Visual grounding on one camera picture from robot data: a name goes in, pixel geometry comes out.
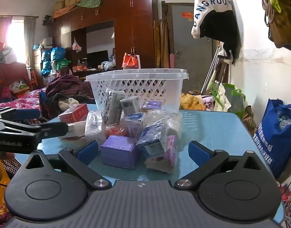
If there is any red box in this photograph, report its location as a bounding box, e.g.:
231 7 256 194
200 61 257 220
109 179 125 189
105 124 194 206
58 104 89 124

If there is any black television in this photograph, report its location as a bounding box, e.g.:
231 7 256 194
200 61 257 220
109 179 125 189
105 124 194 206
87 50 109 70

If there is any red packet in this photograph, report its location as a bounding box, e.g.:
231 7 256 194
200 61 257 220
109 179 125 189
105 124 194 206
105 125 127 137

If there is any metal crutch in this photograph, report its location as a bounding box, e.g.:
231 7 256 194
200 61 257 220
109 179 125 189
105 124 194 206
201 44 219 93
207 49 225 93

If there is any pink curtain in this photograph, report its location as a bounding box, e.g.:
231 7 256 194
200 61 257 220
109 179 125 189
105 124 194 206
0 15 13 51

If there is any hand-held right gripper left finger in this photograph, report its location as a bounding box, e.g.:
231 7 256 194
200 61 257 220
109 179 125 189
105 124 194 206
21 141 111 192

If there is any pink floral bedsheet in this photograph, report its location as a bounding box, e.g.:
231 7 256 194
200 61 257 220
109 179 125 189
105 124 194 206
0 88 46 110

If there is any blue white box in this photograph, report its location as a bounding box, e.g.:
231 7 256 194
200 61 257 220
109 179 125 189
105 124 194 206
125 112 146 136

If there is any yellow blanket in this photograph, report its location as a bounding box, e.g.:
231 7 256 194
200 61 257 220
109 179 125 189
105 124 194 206
180 93 207 111

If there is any grey box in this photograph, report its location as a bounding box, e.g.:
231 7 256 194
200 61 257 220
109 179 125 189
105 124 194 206
120 97 140 116

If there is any small purple box tan side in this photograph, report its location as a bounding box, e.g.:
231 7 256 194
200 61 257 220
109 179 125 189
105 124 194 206
141 101 162 112

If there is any yellow green strap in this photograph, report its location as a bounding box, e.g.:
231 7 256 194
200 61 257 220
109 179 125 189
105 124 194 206
270 0 282 14

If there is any beige sock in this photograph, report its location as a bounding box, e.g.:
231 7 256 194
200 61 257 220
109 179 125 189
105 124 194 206
59 97 79 111

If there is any small white hanging bag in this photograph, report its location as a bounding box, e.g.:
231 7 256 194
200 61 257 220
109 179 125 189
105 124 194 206
72 37 82 53

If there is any dark clothes pile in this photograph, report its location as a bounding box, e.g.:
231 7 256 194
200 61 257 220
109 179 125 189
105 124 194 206
45 74 95 105

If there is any brown hanging bag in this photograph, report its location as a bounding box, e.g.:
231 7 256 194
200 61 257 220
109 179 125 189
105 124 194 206
267 0 291 49

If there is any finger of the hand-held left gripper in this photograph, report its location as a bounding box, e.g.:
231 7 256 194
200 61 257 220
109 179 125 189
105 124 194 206
0 121 68 140
0 108 41 121

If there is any blue patterned plastic bag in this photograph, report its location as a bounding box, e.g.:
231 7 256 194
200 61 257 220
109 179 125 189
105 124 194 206
41 49 52 77
51 47 65 63

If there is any clear plastic bag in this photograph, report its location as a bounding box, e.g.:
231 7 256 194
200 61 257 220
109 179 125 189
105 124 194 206
85 110 106 143

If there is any brown patterned box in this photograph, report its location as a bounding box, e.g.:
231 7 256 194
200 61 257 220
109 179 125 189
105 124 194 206
145 156 175 174

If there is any large purple box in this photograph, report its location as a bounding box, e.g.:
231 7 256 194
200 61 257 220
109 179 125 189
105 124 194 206
100 135 140 170

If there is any white black hanging jacket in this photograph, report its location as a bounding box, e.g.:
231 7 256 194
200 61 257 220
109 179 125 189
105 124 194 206
191 0 240 65

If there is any green white bag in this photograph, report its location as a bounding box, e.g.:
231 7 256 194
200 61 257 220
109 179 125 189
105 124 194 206
209 82 246 120

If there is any grey curtain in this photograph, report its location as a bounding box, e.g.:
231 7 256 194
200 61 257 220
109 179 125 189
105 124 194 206
24 17 37 67

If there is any pink purple box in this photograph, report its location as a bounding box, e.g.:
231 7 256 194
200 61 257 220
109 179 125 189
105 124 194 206
164 135 177 167

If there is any orange white plastic bag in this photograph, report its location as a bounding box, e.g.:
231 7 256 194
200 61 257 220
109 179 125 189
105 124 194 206
122 52 141 69

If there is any coiled rope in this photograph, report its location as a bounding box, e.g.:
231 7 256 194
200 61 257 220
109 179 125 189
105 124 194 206
261 0 283 27

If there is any grey door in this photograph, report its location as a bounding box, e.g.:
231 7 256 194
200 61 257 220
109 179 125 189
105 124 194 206
165 2 214 93

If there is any orange cloth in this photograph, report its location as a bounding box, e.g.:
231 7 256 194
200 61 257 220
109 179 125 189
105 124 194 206
53 3 80 19

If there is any clear bag on counter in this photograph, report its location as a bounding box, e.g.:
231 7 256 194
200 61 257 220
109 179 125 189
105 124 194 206
101 55 116 71

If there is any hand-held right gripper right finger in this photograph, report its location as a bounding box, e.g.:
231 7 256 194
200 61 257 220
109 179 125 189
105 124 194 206
174 141 267 190

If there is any dark wooden wardrobe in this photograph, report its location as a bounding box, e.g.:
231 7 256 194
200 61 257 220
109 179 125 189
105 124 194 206
52 0 158 77

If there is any blue shopping bag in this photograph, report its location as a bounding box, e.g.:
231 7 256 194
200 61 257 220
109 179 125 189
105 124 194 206
253 98 291 179

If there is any white plastic basket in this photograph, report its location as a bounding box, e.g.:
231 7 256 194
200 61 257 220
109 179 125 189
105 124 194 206
85 68 189 112

